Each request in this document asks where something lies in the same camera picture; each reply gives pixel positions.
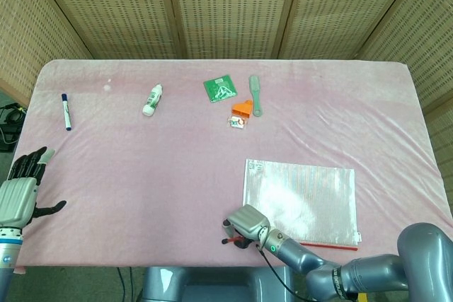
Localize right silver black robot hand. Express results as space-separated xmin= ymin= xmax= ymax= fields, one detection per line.
xmin=221 ymin=204 xmax=272 ymax=250

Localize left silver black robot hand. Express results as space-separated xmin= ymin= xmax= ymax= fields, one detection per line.
xmin=0 ymin=146 xmax=67 ymax=228

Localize clear zipper pouch red edge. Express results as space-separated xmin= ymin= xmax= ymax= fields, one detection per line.
xmin=242 ymin=158 xmax=362 ymax=252

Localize grey robot torso base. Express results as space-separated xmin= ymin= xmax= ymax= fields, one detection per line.
xmin=141 ymin=265 xmax=294 ymax=302

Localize blue white marker pen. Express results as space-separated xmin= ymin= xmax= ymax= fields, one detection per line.
xmin=61 ymin=93 xmax=74 ymax=132

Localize small clear eraser packet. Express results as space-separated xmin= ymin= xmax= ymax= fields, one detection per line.
xmin=226 ymin=115 xmax=248 ymax=131

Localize pink table cloth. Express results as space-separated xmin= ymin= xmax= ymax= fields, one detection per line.
xmin=0 ymin=58 xmax=446 ymax=269

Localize green square packet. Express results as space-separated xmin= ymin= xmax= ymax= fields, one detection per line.
xmin=202 ymin=74 xmax=236 ymax=104

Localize white glue bottle green label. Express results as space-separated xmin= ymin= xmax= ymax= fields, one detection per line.
xmin=142 ymin=83 xmax=164 ymax=117

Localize bamboo folding screen panel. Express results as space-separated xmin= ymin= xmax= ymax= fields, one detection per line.
xmin=30 ymin=0 xmax=183 ymax=59
xmin=0 ymin=0 xmax=93 ymax=105
xmin=277 ymin=0 xmax=435 ymax=59
xmin=355 ymin=0 xmax=453 ymax=190
xmin=164 ymin=0 xmax=304 ymax=59

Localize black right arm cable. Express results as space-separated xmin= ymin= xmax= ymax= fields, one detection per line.
xmin=260 ymin=247 xmax=319 ymax=299

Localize black floor equipment with cables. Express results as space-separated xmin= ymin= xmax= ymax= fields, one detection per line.
xmin=0 ymin=102 xmax=28 ymax=153

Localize black floor cables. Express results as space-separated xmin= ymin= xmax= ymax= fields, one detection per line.
xmin=116 ymin=267 xmax=134 ymax=302

